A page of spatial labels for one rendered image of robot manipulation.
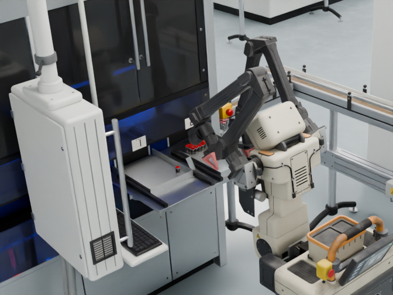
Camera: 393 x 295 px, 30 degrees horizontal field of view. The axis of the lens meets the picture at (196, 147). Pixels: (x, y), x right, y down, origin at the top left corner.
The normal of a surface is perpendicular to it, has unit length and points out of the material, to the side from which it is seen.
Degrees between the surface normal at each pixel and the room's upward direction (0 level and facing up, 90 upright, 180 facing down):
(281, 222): 82
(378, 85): 90
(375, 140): 90
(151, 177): 0
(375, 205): 0
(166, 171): 0
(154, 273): 90
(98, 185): 90
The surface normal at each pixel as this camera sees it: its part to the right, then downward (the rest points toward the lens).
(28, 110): -0.79, 0.32
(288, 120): 0.42, -0.36
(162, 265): 0.63, 0.32
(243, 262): -0.07, -0.89
